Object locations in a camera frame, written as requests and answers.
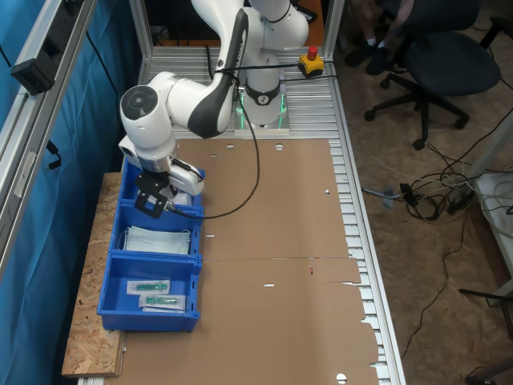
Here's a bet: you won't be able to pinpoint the aluminium frame post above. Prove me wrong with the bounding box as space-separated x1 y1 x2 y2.
128 0 156 67
322 0 346 55

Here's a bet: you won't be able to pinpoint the black power adapter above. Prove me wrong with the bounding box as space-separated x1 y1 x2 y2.
446 187 477 215

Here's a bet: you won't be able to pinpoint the brown cardboard sheet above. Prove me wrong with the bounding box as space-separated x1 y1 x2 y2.
134 138 353 261
119 256 380 385

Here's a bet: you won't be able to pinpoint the black cable tie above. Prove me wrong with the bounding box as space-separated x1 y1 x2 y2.
214 67 242 82

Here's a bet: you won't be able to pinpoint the green syringe packet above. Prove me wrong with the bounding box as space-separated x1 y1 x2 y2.
139 294 188 313
127 279 172 295

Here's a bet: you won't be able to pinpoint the yellow emergency stop button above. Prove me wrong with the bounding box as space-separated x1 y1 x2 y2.
298 46 325 79

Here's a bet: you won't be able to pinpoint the long black floor cable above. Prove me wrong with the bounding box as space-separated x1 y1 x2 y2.
399 208 470 362

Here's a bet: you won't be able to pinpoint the blue plastic bin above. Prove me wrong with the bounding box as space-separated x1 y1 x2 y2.
97 251 202 333
119 156 207 209
108 199 205 260

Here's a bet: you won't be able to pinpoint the grey floor tape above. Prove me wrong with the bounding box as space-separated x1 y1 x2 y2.
362 185 403 209

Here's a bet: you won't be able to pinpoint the black camera cable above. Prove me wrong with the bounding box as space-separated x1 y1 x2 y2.
166 67 261 221

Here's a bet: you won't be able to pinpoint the black arm base cable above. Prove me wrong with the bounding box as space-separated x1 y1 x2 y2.
205 43 216 79

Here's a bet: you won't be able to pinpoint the person's legs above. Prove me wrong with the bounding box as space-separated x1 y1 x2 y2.
344 0 416 77

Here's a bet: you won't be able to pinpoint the black hanging wall cable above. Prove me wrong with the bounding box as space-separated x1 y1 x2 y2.
85 30 126 138

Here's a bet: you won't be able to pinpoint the black floor connector box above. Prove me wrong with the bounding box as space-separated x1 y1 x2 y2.
399 183 420 208

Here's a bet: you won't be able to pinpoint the gripper camera on black bracket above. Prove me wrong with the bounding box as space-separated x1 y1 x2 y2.
134 170 177 220

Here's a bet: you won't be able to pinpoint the black stand leg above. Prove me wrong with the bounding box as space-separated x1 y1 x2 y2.
458 286 513 318

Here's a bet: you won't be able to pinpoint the horizontal aluminium beam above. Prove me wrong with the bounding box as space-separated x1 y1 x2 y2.
0 0 99 282

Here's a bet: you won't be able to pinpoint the black dangling plug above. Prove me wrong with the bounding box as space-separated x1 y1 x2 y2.
45 140 63 172

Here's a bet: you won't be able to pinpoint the black office chair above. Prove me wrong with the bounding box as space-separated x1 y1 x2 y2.
479 15 513 91
362 0 502 152

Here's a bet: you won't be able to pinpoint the stack of light face masks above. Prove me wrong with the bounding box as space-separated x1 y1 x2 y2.
115 225 192 256

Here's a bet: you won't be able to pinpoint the grey power strip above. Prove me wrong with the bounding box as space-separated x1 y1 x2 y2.
10 0 97 96

